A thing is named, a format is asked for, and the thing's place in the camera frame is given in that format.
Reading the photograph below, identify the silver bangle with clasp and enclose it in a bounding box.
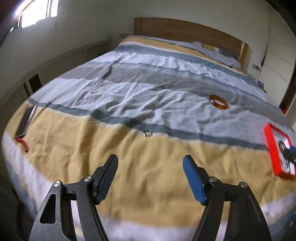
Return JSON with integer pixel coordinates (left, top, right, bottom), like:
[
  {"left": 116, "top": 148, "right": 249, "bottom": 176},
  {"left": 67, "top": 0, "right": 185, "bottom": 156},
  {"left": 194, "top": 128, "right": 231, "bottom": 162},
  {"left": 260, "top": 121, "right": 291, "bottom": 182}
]
[{"left": 278, "top": 141, "right": 287, "bottom": 154}]

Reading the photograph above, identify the red jewelry box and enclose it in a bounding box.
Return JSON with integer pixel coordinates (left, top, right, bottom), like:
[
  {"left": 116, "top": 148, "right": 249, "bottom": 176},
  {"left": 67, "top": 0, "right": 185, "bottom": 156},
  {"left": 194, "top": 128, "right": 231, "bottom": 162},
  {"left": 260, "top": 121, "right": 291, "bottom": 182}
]
[{"left": 264, "top": 123, "right": 295, "bottom": 180}]

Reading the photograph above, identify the amber bangle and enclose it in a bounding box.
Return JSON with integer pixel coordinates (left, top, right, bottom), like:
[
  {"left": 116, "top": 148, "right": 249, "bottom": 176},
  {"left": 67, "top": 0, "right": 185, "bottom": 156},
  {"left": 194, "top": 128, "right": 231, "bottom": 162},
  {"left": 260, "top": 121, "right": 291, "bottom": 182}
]
[{"left": 209, "top": 95, "right": 229, "bottom": 110}]

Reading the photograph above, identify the white wardrobe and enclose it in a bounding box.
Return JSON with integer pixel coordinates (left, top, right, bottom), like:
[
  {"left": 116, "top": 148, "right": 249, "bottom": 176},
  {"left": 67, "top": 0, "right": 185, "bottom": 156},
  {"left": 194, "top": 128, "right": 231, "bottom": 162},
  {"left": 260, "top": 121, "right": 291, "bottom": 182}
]
[{"left": 259, "top": 11, "right": 295, "bottom": 106}]

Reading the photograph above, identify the black phone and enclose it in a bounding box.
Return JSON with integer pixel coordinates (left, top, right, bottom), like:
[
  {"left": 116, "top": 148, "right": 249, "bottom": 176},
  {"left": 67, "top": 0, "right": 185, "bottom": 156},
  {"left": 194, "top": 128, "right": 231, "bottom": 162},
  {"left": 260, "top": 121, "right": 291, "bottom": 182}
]
[{"left": 15, "top": 105, "right": 37, "bottom": 138}]

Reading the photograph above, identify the grey pillow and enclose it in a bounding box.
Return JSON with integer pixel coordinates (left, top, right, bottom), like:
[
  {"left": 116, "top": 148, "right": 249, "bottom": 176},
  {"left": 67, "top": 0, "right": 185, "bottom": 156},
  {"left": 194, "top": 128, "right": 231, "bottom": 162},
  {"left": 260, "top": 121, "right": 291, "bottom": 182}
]
[{"left": 191, "top": 41, "right": 242, "bottom": 70}]

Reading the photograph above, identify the striped bed duvet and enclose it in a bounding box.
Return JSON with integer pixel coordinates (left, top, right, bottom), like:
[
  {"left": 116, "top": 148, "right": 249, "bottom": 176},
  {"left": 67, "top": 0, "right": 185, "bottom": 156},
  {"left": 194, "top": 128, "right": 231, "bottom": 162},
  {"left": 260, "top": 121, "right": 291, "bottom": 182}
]
[{"left": 1, "top": 36, "right": 295, "bottom": 240}]

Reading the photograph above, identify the wooden headboard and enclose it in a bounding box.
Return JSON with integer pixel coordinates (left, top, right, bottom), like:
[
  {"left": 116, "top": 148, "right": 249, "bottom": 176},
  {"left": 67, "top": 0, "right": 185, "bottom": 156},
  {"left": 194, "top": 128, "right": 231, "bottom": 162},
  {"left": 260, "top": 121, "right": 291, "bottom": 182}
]
[{"left": 133, "top": 17, "right": 248, "bottom": 66}]

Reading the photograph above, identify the window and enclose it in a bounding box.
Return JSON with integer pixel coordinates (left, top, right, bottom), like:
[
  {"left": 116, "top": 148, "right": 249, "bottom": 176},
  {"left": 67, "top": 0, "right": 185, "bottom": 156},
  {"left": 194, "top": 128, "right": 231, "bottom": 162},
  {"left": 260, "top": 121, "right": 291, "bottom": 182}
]
[{"left": 10, "top": 0, "right": 60, "bottom": 32}]

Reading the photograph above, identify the red coiled cord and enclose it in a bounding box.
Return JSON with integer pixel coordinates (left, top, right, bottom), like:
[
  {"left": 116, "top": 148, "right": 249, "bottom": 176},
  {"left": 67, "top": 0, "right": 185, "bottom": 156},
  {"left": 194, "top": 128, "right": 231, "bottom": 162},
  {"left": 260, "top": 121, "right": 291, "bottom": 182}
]
[{"left": 14, "top": 136, "right": 30, "bottom": 154}]

